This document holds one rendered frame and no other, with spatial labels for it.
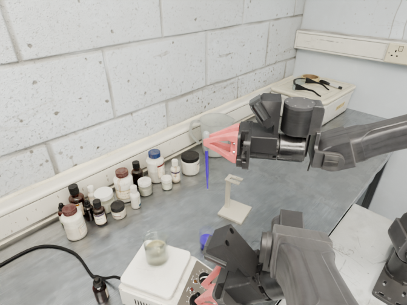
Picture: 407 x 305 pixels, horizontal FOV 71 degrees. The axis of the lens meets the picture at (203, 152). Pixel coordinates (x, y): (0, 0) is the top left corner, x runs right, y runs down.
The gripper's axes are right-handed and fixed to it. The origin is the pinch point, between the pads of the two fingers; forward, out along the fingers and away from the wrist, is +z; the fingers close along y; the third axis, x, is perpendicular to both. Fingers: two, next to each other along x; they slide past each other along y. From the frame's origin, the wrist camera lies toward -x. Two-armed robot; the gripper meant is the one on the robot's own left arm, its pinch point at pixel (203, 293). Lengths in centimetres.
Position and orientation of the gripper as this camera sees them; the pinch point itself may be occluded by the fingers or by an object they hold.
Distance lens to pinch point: 58.4
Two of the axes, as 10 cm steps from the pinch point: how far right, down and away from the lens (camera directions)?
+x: 6.2, 7.6, 2.1
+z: -7.1, 4.3, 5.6
